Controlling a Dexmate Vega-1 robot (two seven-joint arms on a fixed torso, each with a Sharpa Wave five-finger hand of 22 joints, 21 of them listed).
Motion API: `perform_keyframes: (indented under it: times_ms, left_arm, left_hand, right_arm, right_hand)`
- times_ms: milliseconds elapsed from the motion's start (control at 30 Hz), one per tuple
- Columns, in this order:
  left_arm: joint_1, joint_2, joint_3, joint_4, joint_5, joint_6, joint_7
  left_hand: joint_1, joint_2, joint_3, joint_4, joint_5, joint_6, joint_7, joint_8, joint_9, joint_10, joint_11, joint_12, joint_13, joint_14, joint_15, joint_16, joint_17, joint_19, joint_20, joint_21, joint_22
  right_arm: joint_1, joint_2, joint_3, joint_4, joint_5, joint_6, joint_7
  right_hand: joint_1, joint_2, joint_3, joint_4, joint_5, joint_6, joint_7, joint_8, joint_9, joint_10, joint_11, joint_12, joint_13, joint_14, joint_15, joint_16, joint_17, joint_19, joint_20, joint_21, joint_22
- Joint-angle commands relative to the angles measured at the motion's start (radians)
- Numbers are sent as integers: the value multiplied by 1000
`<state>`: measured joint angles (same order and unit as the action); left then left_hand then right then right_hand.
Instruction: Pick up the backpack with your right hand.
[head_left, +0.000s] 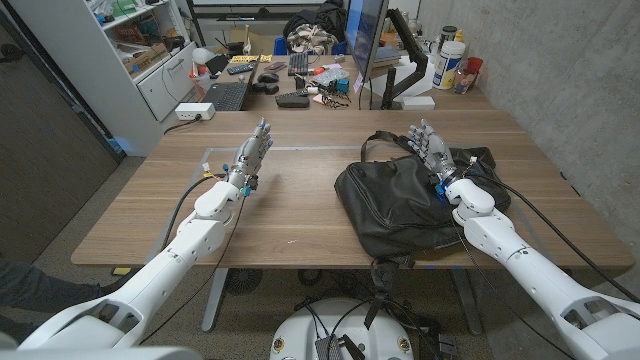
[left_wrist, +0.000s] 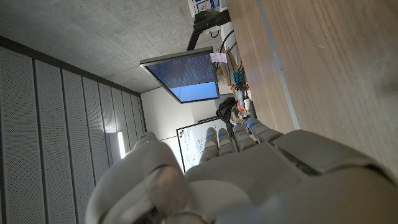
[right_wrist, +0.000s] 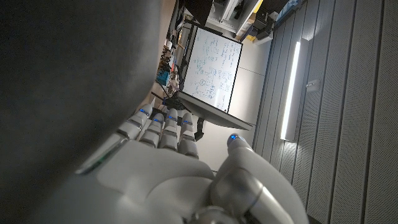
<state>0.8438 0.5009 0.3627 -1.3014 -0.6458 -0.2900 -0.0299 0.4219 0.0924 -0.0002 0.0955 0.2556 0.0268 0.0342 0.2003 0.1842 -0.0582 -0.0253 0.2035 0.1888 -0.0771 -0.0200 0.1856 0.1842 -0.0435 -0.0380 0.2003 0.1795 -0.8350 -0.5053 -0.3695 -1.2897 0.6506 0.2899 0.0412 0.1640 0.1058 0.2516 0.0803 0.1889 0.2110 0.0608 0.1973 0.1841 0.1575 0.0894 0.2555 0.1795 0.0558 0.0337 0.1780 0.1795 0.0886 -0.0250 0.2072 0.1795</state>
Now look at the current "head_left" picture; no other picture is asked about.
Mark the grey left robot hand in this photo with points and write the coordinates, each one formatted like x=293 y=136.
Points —
x=247 y=160

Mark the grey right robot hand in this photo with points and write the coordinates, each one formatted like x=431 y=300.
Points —
x=436 y=152

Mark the black leather backpack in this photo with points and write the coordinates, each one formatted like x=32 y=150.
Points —
x=395 y=205

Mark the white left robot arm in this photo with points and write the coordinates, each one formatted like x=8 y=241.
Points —
x=170 y=265

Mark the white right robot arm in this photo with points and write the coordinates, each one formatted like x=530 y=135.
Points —
x=540 y=280

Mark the small white box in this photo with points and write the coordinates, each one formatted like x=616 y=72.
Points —
x=417 y=103

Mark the black laptop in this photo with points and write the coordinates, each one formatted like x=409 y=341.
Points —
x=227 y=96

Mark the white power strip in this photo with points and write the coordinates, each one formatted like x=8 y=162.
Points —
x=192 y=111

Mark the flat black device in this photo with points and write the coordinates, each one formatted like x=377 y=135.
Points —
x=292 y=101

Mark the clear glass jar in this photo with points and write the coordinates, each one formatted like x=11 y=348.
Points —
x=462 y=82

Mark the black computer mouse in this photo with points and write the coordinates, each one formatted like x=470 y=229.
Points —
x=268 y=77

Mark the white wipes canister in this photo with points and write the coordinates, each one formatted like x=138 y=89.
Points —
x=447 y=65

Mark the black remote control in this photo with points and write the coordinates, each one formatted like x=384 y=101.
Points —
x=241 y=68

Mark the red cup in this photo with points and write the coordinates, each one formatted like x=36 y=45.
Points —
x=475 y=65

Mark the black keyboard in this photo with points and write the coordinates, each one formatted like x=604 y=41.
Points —
x=298 y=64

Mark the small blue box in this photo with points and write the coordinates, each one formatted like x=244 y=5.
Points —
x=343 y=85

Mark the clear plastic tray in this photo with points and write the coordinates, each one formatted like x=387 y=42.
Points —
x=330 y=76

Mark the round black fan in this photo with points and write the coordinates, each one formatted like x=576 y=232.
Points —
x=243 y=281

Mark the computer monitor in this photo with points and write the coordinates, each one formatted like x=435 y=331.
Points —
x=362 y=35

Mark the cardboard box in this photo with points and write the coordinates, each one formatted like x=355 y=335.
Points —
x=145 y=60

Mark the grey metal table leg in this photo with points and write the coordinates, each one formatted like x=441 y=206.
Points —
x=214 y=302
x=467 y=305

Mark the pile of dark clothes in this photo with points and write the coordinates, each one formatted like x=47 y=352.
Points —
x=317 y=22

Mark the yellow floor marker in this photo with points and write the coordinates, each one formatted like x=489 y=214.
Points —
x=121 y=271

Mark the white shelf cabinet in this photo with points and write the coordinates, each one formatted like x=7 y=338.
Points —
x=90 y=65

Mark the white robot torso base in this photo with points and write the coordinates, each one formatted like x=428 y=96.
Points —
x=305 y=335

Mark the person's leg in dark trousers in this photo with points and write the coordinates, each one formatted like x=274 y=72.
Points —
x=40 y=287

